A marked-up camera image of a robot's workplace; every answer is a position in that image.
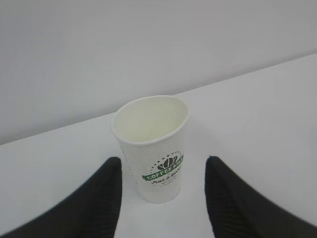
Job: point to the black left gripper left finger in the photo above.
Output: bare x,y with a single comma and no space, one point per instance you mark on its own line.
91,211

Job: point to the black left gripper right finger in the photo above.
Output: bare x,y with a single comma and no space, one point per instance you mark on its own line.
236,210

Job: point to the white paper coffee cup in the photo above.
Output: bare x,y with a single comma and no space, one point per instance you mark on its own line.
149,131

